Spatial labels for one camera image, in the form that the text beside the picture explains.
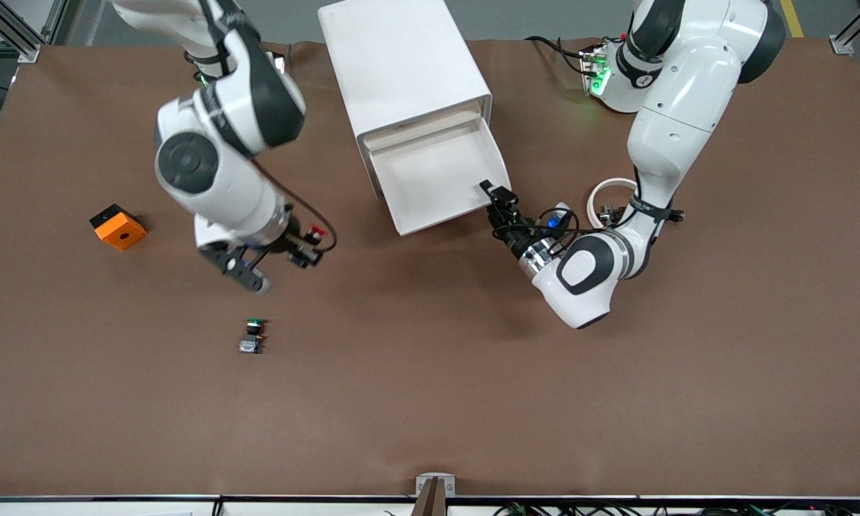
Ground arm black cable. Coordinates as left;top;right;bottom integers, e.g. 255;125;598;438
498;206;583;250
251;158;338;253

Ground green push button switch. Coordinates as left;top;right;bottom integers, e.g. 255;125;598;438
238;317;269;355

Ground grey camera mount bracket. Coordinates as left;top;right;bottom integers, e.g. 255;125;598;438
410;473;457;516

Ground orange black button box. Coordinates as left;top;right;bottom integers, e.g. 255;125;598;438
89;204;148;252

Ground white curved plastic ring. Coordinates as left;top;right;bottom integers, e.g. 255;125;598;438
588;177;642;230

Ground red push button switch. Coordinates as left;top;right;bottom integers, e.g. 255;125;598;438
295;226;326;264

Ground black base power cable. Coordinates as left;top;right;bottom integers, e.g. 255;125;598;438
527;36;592;76

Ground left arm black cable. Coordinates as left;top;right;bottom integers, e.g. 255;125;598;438
498;206;583;250

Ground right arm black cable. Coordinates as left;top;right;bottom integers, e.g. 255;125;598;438
251;158;338;253

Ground aluminium frame profile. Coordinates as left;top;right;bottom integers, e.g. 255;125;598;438
829;0;860;57
0;0;69;64

